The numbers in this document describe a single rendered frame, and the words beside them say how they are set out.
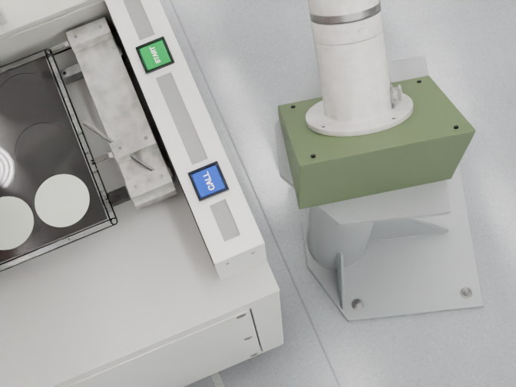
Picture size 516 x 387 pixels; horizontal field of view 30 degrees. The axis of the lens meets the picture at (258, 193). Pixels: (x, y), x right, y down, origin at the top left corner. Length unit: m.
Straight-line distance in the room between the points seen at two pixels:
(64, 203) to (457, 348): 1.24
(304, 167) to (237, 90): 1.23
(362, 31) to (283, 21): 1.26
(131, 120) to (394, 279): 1.04
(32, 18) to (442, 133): 0.78
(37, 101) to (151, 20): 0.26
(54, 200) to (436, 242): 1.21
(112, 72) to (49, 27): 0.14
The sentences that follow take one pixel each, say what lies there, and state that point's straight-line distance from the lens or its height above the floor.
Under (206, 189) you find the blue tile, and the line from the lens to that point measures 1.67.
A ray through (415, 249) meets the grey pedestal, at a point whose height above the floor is 0.01.
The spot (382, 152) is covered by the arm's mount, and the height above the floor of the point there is 1.07.
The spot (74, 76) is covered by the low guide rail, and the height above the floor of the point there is 0.84.
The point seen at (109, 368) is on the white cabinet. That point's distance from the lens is 1.84.
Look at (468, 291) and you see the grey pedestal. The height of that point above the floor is 0.03.
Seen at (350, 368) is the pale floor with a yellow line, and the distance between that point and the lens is 2.57.
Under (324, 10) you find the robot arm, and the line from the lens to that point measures 1.60.
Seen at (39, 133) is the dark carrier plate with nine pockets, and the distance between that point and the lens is 1.82.
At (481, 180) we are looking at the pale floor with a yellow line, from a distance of 2.72.
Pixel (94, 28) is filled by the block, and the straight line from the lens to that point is 1.88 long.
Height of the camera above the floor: 2.56
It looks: 73 degrees down
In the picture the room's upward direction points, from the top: 8 degrees counter-clockwise
